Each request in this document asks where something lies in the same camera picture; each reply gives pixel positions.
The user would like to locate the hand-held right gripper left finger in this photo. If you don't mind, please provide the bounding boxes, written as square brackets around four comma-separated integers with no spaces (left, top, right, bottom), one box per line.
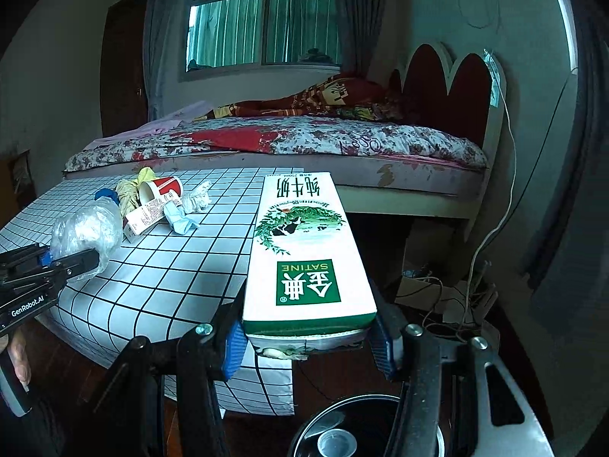
[92,307,249,457]

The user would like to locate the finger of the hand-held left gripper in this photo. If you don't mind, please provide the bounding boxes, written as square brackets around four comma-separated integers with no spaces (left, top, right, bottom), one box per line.
[50,248,101,283]
[0,243,51,270]

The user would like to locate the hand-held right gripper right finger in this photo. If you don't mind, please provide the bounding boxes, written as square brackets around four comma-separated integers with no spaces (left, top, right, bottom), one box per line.
[367,286,557,457]

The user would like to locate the crushed clear plastic bottle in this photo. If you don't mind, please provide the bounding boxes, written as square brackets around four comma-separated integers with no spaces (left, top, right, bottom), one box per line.
[50,189,124,277]

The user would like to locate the black trash bin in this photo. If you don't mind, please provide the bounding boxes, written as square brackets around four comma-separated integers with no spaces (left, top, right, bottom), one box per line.
[288,393,449,457]

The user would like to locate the yellow cloth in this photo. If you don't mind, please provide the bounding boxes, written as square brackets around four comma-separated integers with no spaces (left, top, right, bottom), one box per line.
[116,178,143,221]

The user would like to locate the red white paper cup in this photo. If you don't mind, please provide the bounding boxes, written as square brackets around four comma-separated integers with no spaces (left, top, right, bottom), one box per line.
[138,176,184,205]

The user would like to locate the white green milk carton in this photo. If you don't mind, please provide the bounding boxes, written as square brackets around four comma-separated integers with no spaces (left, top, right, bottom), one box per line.
[242,171,379,360]

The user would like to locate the person's left hand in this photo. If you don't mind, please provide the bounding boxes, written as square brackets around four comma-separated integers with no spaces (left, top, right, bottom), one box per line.
[6,330,31,389]

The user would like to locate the small white red carton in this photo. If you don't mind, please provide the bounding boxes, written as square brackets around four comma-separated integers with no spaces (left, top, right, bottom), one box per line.
[123,197,168,243]

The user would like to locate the cardboard box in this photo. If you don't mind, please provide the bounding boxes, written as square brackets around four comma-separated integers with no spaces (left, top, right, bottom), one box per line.
[394,233,500,330]

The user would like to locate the clear plastic cup lid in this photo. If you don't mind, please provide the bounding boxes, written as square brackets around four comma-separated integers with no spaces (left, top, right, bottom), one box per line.
[316,428,359,457]

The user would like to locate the crumpled light blue wrapper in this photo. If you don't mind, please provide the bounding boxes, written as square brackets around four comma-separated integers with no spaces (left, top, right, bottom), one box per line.
[163,200,199,235]

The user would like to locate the crumpled white tissue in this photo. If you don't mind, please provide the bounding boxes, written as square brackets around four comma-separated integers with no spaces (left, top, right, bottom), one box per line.
[182,179,213,214]

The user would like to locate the pink cloth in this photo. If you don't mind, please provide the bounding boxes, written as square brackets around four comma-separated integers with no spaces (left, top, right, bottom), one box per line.
[94,100,216,144]

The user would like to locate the dark wooden door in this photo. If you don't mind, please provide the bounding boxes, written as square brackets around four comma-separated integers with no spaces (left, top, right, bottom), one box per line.
[99,0,151,140]

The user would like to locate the bed with floral sheet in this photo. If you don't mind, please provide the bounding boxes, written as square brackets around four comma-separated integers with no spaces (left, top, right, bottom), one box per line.
[62,113,493,222]

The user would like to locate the grey curtain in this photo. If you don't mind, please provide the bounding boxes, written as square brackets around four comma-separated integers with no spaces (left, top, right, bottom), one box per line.
[143,0,201,123]
[333,0,416,84]

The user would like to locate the red printed blanket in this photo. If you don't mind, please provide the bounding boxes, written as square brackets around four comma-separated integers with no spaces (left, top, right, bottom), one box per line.
[209,73,405,121]

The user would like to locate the red white scalloped headboard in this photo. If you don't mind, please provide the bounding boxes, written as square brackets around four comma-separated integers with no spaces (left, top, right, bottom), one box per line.
[387,42,508,222]

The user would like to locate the window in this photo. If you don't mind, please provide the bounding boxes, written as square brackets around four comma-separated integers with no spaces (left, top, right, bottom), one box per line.
[178,0,344,83]

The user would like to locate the dark picture frame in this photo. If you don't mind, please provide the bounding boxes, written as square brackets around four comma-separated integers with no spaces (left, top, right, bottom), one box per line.
[8,150,35,197]

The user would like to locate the white cable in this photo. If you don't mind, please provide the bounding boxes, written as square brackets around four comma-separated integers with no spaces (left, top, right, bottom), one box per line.
[469,48,517,327]

